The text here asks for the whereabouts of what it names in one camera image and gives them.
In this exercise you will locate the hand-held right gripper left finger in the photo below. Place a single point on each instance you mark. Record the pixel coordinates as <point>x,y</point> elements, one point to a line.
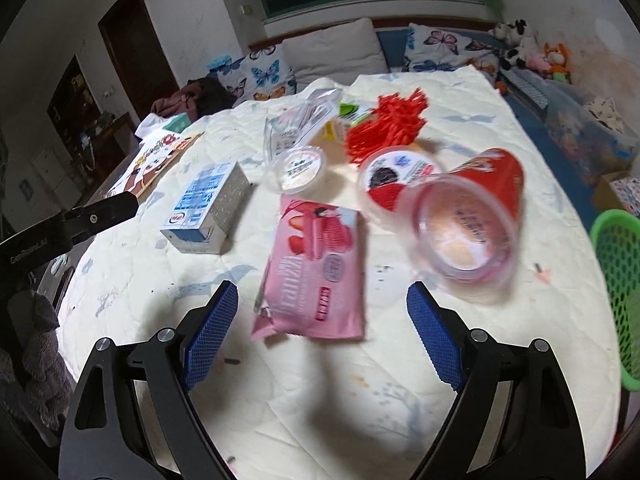
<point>215,330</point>

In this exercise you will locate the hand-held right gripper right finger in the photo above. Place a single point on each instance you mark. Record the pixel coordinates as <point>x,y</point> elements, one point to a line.
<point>432,332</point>

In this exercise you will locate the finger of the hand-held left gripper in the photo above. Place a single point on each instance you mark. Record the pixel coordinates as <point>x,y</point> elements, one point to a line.
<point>107,211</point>

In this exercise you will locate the pink snack packet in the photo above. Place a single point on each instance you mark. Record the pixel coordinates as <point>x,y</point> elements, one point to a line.
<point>310,280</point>

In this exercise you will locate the green plastic basket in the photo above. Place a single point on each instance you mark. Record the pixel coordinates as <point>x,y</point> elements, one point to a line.
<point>620,285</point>

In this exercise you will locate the person's left forearm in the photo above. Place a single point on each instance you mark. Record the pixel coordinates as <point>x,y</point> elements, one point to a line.
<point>40,360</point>

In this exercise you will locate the cartoon picture book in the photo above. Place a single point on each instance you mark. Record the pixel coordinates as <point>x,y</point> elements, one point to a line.
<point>150,160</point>

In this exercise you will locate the blue white carton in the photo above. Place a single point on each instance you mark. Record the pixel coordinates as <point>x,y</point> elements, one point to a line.
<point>200,205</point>

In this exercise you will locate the white bag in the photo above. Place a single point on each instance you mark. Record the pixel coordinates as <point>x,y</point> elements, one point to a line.
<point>149,127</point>

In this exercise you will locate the dark shelf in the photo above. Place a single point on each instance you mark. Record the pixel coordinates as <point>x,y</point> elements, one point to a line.
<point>70,105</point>

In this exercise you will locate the green tissue packet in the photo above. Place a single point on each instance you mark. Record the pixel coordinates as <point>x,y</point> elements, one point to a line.
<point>177,122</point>

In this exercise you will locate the white printed quilt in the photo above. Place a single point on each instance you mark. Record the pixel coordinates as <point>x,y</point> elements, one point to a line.
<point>300,410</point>

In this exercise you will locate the brown garment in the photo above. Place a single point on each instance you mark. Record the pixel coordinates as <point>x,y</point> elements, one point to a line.
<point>172,102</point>

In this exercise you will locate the black garment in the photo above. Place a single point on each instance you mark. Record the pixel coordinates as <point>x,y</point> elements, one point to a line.
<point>212,97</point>

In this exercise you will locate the round tub with printed lid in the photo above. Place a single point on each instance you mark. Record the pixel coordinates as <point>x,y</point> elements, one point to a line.
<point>390,175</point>

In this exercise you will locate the dark wooden door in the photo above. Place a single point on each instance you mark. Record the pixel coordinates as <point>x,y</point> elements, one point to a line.
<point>135,45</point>

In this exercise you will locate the clear cup with red label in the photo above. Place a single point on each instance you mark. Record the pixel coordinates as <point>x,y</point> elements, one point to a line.
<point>495,175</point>

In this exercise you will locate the small white round tub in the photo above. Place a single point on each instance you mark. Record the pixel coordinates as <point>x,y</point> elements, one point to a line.
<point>300,162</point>

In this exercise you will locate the butterfly print pillow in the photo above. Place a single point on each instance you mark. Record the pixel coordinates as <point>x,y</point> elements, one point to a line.
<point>440,45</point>
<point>265,75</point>

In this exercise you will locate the clear plastic bag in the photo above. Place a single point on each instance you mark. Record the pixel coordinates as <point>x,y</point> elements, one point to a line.
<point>295,120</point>

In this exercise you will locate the red foam fruit net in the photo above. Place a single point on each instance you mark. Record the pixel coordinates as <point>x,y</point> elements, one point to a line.
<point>390,120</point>

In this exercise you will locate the yellow wrapper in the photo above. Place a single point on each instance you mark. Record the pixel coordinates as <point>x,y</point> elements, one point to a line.
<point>331,130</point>

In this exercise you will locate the patterned cardboard box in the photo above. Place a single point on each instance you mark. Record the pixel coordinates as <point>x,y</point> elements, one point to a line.
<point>620,187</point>

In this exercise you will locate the clear storage box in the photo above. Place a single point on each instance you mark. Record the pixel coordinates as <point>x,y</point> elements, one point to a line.
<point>585,130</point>

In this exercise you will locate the blue patterned cloth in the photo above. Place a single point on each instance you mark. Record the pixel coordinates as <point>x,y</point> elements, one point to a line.
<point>525,87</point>

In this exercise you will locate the grey pillow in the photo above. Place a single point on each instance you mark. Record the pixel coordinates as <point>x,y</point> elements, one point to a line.
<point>330,55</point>

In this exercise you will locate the pink plush toy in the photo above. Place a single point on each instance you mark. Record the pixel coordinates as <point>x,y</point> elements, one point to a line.
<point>537,62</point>

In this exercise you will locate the orange fox plush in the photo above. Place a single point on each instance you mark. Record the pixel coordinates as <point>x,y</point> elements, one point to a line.
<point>557,57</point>

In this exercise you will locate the black white cow plush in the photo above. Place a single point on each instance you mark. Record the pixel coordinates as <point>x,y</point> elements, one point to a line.
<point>517,42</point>

